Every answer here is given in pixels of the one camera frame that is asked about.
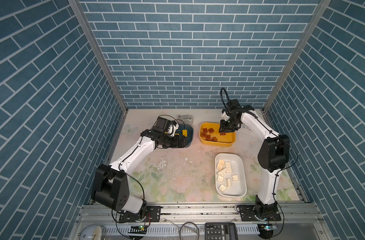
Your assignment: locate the cream 2x4 lego brick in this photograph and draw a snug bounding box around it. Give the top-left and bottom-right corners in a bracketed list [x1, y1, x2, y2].
[216, 159, 226, 172]

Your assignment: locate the white 2x4 lego brick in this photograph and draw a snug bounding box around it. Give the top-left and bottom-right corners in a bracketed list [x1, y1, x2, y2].
[225, 162, 232, 173]

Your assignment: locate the cream lego brick front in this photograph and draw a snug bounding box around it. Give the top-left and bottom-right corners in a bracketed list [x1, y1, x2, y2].
[218, 184, 227, 192]

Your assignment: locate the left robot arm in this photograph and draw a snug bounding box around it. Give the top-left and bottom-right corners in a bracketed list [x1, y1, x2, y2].
[91, 116, 190, 221]

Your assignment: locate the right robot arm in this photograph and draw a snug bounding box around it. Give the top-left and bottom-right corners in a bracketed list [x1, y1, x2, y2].
[219, 88, 290, 221]

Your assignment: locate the yellow plastic bin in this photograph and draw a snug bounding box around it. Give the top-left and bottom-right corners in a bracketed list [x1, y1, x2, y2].
[199, 122, 236, 147]

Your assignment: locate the dark teal plastic bin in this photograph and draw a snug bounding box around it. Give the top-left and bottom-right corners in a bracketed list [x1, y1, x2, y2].
[174, 125, 194, 148]

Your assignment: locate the grey tape dispenser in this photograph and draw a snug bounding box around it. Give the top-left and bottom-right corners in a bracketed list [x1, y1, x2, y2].
[178, 115, 194, 125]

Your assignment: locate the white plastic bin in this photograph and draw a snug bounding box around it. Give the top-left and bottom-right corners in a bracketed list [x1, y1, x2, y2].
[215, 153, 247, 198]

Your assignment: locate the black calculator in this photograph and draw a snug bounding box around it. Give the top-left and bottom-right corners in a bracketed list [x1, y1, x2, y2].
[204, 223, 238, 240]

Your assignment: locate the white round clock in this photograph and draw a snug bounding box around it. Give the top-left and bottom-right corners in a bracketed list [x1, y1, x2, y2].
[78, 224, 106, 240]

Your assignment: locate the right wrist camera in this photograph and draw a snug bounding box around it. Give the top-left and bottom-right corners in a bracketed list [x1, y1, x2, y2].
[221, 110, 230, 122]

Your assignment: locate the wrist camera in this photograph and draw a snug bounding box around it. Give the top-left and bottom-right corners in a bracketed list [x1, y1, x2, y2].
[153, 117, 179, 137]
[221, 110, 230, 122]

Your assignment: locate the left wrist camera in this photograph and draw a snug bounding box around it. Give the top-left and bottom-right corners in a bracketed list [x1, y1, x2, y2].
[153, 117, 179, 137]

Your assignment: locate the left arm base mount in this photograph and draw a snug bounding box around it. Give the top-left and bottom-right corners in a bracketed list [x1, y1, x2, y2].
[117, 205, 161, 223]

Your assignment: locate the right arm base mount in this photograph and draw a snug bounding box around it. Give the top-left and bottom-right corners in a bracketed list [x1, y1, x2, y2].
[236, 204, 281, 222]

